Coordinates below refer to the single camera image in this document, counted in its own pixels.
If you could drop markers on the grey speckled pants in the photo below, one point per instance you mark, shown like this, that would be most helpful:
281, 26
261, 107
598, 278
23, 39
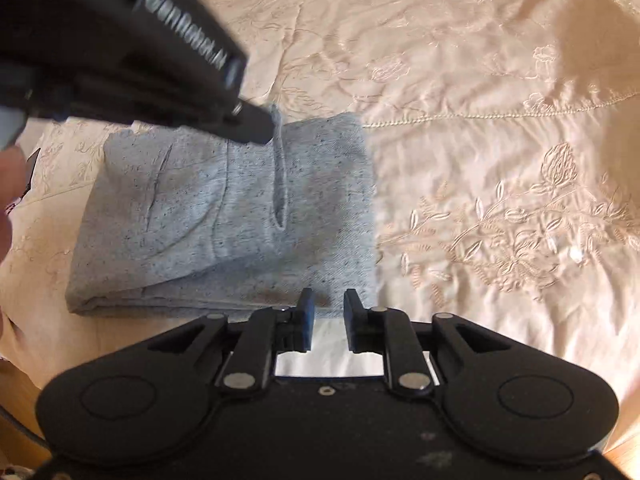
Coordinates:
210, 230

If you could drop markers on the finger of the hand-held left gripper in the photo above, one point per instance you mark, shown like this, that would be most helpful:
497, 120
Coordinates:
255, 127

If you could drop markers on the black smartphone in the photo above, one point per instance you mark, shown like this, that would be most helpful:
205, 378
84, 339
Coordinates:
32, 170

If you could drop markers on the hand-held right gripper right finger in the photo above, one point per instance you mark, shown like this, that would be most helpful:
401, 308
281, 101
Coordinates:
352, 327

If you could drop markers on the cream embroidered bedspread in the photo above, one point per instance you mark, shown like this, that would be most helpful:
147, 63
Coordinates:
475, 135

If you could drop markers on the person's left hand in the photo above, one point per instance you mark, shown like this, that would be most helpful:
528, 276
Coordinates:
9, 195

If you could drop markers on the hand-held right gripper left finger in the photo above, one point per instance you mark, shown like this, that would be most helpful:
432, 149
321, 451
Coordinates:
305, 327

